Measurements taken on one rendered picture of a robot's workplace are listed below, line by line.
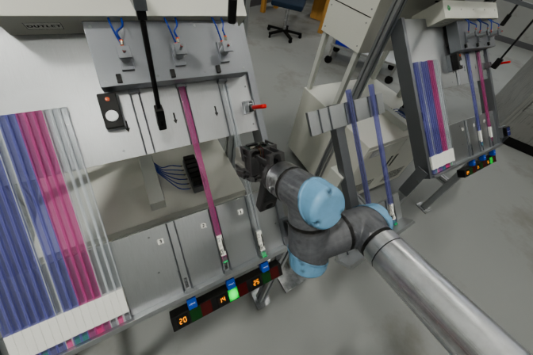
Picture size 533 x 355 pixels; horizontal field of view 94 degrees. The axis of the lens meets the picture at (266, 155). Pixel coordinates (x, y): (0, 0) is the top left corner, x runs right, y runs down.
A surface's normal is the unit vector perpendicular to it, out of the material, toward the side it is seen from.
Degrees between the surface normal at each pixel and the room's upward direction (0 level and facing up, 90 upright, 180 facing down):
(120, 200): 0
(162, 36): 47
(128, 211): 0
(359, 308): 0
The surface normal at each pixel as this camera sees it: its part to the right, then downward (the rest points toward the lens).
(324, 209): 0.48, 0.26
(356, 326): 0.15, -0.69
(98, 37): 0.44, 0.01
